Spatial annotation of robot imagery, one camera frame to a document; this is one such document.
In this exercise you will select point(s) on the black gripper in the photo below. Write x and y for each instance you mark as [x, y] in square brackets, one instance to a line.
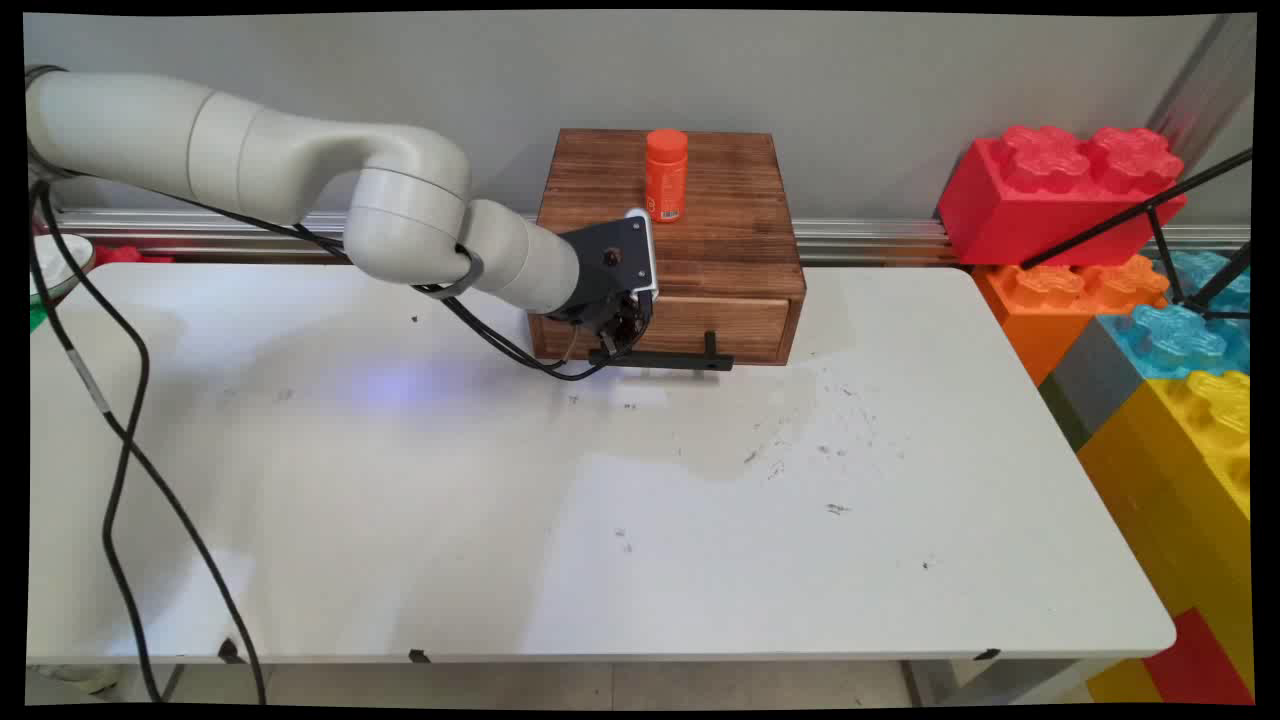
[615, 318]

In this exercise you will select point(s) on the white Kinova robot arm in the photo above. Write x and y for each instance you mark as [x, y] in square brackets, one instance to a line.
[300, 165]

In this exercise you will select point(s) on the dark wooden cabinet box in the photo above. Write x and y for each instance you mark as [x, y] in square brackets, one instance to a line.
[720, 240]

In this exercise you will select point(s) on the orange plastic bottle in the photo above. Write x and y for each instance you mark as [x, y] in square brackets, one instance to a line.
[666, 180]

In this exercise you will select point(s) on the big orange toy brick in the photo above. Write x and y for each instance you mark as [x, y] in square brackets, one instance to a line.
[1040, 300]

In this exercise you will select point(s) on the big red toy brick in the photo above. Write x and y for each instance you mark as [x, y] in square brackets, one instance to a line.
[1040, 205]

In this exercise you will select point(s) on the big grey toy brick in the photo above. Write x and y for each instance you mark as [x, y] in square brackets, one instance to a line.
[1090, 385]

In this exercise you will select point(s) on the small red object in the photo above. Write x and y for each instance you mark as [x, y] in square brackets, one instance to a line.
[125, 255]

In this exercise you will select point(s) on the white table leg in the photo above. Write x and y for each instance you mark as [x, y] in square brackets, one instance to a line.
[1000, 683]

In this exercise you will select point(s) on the black tripod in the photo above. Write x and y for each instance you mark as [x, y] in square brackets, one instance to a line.
[1150, 212]

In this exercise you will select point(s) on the clear blue toy brick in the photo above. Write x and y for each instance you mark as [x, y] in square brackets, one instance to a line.
[1180, 335]

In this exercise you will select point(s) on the white bowl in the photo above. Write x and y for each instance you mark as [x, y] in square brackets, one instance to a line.
[55, 265]

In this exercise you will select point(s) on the big yellow toy brick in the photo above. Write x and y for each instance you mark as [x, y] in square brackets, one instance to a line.
[1180, 480]

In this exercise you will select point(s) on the green object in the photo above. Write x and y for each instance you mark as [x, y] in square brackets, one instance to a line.
[38, 316]

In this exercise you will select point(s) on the upright aluminium profile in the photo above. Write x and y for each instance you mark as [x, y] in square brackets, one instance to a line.
[1205, 85]

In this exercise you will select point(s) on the flat red toy brick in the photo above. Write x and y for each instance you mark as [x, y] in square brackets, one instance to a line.
[1195, 665]

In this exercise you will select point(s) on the aluminium wall rail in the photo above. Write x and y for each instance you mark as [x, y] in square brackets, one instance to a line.
[870, 240]

